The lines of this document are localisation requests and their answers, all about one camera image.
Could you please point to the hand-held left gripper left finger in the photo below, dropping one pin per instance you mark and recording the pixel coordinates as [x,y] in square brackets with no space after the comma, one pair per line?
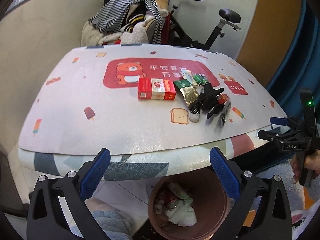
[96,172]

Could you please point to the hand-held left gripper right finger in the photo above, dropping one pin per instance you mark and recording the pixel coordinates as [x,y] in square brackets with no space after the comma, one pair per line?
[225,172]

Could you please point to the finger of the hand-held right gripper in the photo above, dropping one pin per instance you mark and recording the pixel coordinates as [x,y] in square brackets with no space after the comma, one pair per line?
[272,135]
[278,120]

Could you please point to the brown waste bin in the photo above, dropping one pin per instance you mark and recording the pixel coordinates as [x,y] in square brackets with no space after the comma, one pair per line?
[195,180]

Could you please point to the person's right hand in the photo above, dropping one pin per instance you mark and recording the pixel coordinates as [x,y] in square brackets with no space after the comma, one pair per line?
[297,166]

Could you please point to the white fluffy cloth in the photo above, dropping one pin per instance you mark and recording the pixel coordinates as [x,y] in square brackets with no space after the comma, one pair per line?
[277,172]

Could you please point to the bear printed table mat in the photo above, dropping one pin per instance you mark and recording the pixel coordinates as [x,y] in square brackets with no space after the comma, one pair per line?
[100,130]

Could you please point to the fluffy blue pink cloth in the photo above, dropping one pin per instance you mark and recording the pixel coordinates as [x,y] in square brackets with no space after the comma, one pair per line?
[110,220]

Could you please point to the clear plastic wrapper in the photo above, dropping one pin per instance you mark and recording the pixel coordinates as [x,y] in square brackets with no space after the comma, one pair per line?
[224,117]

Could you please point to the blue curtain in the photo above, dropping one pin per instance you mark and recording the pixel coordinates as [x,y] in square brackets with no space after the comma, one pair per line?
[300,67]

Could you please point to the red lighter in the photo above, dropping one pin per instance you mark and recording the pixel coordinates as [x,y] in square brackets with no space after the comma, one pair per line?
[222,98]

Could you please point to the black dotted glove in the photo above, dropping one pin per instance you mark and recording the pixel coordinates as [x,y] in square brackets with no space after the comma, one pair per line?
[215,111]
[200,100]

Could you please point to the colourful printed cloth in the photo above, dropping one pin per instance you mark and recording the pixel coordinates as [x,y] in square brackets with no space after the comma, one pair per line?
[305,217]

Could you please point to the gold green wrapper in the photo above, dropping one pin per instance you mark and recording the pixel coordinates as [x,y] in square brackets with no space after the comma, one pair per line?
[188,93]

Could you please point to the wooden door panel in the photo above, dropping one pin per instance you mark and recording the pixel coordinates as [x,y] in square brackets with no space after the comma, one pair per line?
[272,30]

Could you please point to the white green sachet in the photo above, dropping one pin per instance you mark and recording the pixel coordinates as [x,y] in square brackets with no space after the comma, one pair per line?
[188,77]

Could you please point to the red cigarette box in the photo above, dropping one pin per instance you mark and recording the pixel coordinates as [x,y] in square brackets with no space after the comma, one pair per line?
[155,90]

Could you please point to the black exercise bike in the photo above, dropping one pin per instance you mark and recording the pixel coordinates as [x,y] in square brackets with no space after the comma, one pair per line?
[215,35]

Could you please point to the red cloth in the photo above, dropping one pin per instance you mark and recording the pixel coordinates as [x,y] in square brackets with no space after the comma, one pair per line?
[112,42]

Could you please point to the red garment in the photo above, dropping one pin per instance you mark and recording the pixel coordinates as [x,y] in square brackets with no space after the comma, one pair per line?
[167,30]

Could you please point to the black yellow striped sweater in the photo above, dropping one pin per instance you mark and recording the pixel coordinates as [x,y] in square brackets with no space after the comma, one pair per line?
[135,20]

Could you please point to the striped shirt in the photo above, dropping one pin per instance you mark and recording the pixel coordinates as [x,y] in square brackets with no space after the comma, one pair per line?
[112,12]

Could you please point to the beige chair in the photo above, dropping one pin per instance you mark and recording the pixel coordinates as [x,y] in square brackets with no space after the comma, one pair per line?
[160,1]

